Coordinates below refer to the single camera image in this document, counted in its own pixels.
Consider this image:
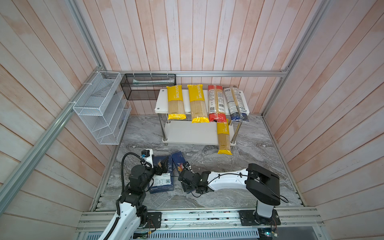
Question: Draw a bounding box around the blue Barilla spaghetti box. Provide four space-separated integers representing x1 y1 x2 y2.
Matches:
171 151 195 194

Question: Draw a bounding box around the yellow Pastatime spaghetti pack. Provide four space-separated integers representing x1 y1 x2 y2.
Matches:
167 85 187 121
217 122 232 155

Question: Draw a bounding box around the red spaghetti pack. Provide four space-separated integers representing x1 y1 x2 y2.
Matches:
208 85 227 123

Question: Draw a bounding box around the blue white-label spaghetti pack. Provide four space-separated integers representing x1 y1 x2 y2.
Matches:
224 86 249 122

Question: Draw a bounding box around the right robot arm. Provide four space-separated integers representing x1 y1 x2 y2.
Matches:
178 163 282 226

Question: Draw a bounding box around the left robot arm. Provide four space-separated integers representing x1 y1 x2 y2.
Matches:
99 153 169 240

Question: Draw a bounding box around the dark blue pasta bag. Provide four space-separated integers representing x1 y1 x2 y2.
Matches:
149 155 175 194

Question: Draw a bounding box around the white two-tier shelf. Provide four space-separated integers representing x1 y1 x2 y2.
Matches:
155 89 242 146

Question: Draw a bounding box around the black mesh basket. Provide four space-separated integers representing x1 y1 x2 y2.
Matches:
120 73 177 101

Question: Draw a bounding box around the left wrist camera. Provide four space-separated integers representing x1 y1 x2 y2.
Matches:
141 149 154 169

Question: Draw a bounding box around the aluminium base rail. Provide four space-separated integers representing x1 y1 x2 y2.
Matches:
74 207 330 240

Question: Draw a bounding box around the white wire mesh rack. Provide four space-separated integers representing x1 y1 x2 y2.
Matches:
73 72 132 145

